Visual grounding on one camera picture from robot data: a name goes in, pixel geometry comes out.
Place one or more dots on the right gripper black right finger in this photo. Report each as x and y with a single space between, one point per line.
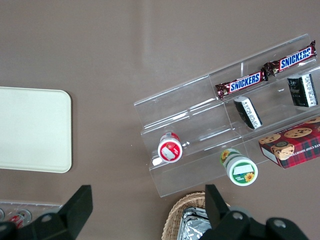
225 222

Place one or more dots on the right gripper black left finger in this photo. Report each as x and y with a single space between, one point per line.
72 215

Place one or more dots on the oval light wicker basket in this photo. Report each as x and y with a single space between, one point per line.
172 220

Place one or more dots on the cream rectangular plastic tray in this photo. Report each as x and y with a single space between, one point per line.
32 130

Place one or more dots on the clear acrylic bottle rack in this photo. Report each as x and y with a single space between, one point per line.
50 206

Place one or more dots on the silver foil packet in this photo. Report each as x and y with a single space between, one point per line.
195 225

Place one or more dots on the red cola bottle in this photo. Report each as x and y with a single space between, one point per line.
25 215

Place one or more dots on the green sunflower lid cup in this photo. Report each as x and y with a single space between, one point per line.
241 172

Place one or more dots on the red lid yogurt cup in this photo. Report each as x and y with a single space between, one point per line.
170 150

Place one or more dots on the red tartan cookie box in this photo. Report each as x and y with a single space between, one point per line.
295 145

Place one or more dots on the small black printed box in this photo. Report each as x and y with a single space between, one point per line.
247 112
301 90

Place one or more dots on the clear acrylic stepped shelf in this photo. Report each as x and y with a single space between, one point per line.
190 107

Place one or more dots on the Snickers chocolate bar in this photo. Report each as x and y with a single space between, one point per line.
295 58
243 83

